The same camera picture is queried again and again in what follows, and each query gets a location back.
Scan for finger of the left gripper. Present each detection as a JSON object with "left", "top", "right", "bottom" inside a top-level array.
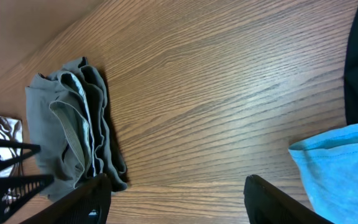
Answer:
[
  {"left": 0, "top": 175, "right": 54, "bottom": 223},
  {"left": 0, "top": 139, "right": 40, "bottom": 171}
]

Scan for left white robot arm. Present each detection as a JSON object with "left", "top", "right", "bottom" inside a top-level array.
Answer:
[{"left": 0, "top": 139, "right": 54, "bottom": 223}]

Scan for light blue garment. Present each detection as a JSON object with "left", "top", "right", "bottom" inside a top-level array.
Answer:
[{"left": 288, "top": 124, "right": 358, "bottom": 223}]

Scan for cardboard backboard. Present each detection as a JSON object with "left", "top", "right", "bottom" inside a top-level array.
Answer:
[{"left": 0, "top": 0, "right": 103, "bottom": 77}]

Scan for grey shorts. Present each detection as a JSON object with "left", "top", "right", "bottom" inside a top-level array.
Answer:
[{"left": 25, "top": 57, "right": 128, "bottom": 202}]

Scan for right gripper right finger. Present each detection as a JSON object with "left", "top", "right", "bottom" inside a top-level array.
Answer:
[{"left": 244, "top": 175, "right": 330, "bottom": 224}]

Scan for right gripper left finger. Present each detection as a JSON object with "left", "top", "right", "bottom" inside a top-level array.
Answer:
[{"left": 24, "top": 174, "right": 112, "bottom": 224}]

